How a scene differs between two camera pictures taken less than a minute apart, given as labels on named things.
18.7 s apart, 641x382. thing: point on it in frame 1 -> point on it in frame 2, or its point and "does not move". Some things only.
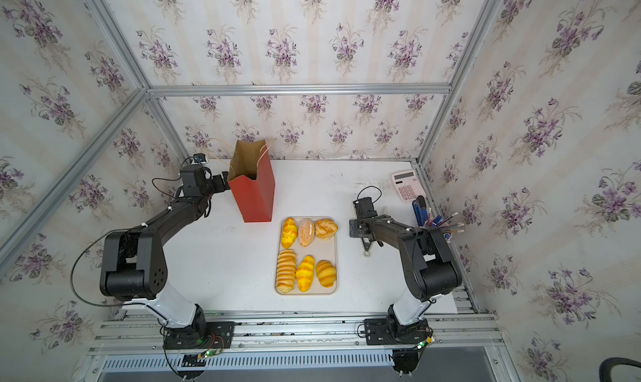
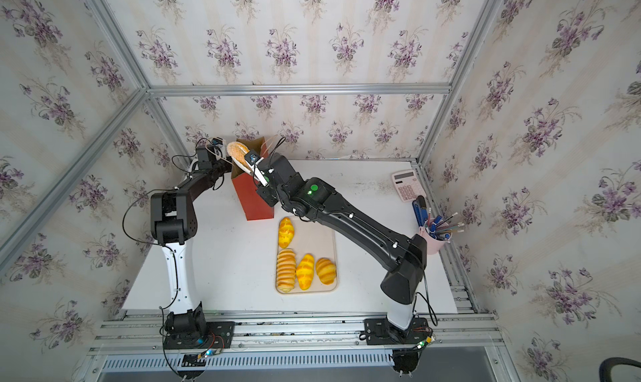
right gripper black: [355, 228] -> [264, 194]
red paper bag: [251, 178] does not move
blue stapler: [421, 210] does not move
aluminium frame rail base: [298, 333] does not move
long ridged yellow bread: [286, 271] does not move
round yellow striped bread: [325, 273] does not move
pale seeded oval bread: [306, 228] -> [237, 150]
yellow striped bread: [289, 233] does not move
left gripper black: [215, 182] -> [228, 166]
